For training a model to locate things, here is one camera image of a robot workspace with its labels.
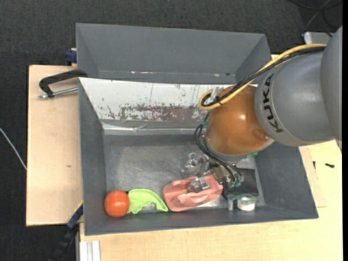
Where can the pale wood flat board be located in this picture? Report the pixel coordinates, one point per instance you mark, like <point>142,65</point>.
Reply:
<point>53,145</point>

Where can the grey metal bin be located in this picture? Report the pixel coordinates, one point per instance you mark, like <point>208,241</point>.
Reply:
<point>152,156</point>

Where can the white tape roll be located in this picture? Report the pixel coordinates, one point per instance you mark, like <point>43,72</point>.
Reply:
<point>246,202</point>

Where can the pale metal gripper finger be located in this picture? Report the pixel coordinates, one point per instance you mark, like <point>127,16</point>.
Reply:
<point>201,184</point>
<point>193,162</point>

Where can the small black screw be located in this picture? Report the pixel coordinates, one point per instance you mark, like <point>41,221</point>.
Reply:
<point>330,165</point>

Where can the dark flat block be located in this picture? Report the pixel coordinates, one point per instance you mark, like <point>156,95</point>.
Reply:
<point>248,182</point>

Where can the orange ball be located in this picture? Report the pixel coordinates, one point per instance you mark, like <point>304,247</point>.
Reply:
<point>116,203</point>

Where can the lime green curved dish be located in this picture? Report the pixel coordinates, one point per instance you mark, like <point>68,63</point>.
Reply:
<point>145,198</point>

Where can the pink cloth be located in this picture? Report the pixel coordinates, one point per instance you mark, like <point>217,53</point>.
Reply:
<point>179,197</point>

